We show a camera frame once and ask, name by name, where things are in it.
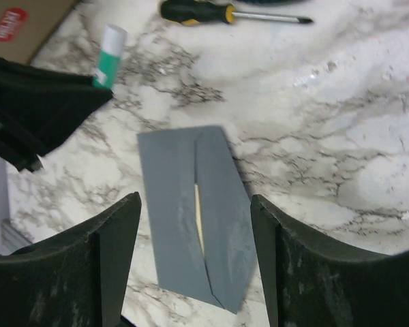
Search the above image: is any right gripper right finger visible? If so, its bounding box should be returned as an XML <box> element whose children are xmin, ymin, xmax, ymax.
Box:
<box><xmin>251</xmin><ymin>195</ymin><xmax>409</xmax><ymax>327</ymax></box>

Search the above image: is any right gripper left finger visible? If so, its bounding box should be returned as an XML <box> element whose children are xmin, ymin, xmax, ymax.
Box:
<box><xmin>0</xmin><ymin>192</ymin><xmax>142</xmax><ymax>327</ymax></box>

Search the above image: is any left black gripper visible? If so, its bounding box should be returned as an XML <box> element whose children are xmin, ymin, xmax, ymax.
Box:
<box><xmin>0</xmin><ymin>57</ymin><xmax>113</xmax><ymax>171</ymax></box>

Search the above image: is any green white glue stick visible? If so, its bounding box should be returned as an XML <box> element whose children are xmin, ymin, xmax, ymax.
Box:
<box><xmin>93</xmin><ymin>24</ymin><xmax>127</xmax><ymax>89</ymax></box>

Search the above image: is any grey paper envelope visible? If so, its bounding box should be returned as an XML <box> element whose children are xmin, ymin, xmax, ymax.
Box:
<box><xmin>138</xmin><ymin>126</ymin><xmax>256</xmax><ymax>313</ymax></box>

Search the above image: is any cream paper letter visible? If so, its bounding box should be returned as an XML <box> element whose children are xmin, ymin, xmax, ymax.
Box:
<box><xmin>194</xmin><ymin>184</ymin><xmax>205</xmax><ymax>257</ymax></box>

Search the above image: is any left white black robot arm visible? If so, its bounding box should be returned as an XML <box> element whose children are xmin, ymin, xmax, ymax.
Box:
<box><xmin>0</xmin><ymin>57</ymin><xmax>113</xmax><ymax>253</ymax></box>

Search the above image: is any tan plastic toolbox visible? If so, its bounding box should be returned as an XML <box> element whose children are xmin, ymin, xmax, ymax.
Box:
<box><xmin>0</xmin><ymin>0</ymin><xmax>78</xmax><ymax>64</ymax></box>

